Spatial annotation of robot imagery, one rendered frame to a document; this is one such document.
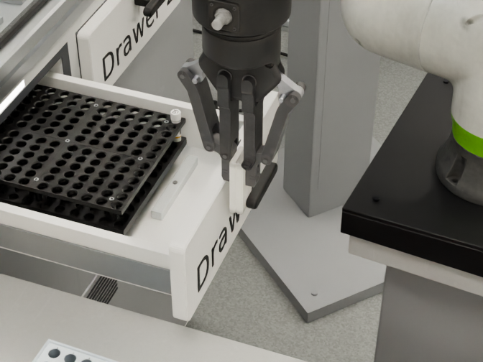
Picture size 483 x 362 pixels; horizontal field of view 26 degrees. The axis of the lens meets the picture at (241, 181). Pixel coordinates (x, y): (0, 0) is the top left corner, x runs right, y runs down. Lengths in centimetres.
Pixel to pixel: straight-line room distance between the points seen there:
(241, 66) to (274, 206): 146
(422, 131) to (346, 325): 87
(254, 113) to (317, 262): 129
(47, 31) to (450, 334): 65
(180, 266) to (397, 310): 46
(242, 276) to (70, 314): 112
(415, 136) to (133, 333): 47
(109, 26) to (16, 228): 36
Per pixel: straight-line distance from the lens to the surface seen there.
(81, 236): 112
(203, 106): 105
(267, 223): 238
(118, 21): 143
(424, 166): 135
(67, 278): 151
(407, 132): 141
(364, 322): 223
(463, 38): 121
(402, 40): 125
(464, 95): 125
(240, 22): 94
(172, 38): 167
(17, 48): 123
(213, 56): 98
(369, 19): 127
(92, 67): 138
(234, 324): 221
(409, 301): 141
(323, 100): 219
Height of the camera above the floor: 165
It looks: 41 degrees down
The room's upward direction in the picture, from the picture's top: straight up
